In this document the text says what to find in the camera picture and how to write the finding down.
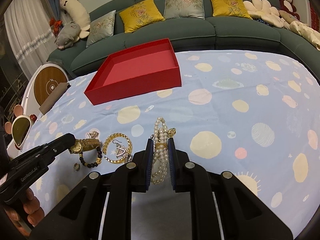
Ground white pearl bracelet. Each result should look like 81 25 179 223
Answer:
150 116 170 185

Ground grey embroidered cushion left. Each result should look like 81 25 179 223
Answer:
86 10 116 48

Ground small tan plush toy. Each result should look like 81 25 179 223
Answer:
279 10 298 24

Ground yellow embroidered cushion right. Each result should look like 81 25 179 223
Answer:
210 0 252 20

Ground silver filigree brooch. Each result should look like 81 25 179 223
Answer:
86 130 99 139

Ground gold wristwatch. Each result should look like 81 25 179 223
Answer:
69 139 100 154

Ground silver dangling earring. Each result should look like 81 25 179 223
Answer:
112 139 127 159

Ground red shallow box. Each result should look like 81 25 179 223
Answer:
84 38 182 105

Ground brown cardboard piece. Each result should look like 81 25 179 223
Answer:
39 82 71 115

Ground cream satin blanket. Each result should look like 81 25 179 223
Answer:
287 21 320 50

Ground blue planet print bedsheet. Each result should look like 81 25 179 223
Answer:
23 50 319 236

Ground cream flower shaped cushion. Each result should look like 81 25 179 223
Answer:
244 0 284 28

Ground cream long plush toy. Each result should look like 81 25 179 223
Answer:
59 0 91 31

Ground gold chain bracelet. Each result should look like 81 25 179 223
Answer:
102 132 133 165

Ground yellow embroidered cushion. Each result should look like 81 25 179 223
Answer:
210 0 252 20
119 0 165 34

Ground red orange plush toy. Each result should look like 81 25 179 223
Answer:
49 17 62 37

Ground grey embroidered cushion right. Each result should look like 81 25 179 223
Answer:
163 0 204 20

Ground white round wooden disc appliance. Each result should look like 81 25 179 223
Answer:
21 63 69 116

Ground red patterned wall hanging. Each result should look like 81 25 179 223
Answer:
309 2 319 32

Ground grey embroidered cushion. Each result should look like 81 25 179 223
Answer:
163 0 204 20
86 10 116 48

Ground pink eared vanity mirror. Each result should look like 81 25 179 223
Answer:
4 105 40 159

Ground dark green curved sofa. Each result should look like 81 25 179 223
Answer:
48 0 319 77

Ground yellow embroidered cushion left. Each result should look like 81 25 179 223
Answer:
119 0 165 34

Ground left hand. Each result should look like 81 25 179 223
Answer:
4 188 44 238

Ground white sheer curtain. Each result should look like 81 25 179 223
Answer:
4 0 56 79

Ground dark bead bracelet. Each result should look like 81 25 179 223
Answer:
79 146 104 169

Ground grey pig plush toy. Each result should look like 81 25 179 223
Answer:
55 22 89 50

